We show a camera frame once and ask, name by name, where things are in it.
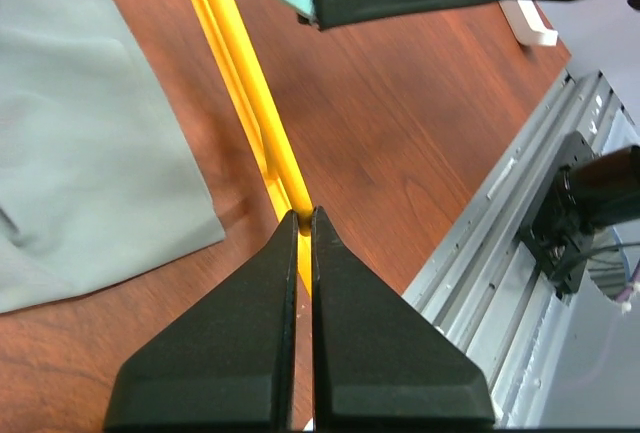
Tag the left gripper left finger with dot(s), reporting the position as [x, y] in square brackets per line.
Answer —
[228, 361]

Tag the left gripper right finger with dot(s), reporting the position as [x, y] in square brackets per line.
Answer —
[377, 362]

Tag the yellow hanger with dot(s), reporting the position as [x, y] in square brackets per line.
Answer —
[229, 41]

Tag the grey underwear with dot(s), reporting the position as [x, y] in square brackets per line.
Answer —
[98, 183]

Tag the white clothes rack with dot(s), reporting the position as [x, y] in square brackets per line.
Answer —
[527, 25]

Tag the aluminium rail frame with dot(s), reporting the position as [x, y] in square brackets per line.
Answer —
[549, 361]

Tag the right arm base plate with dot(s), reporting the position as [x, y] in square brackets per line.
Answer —
[550, 228]

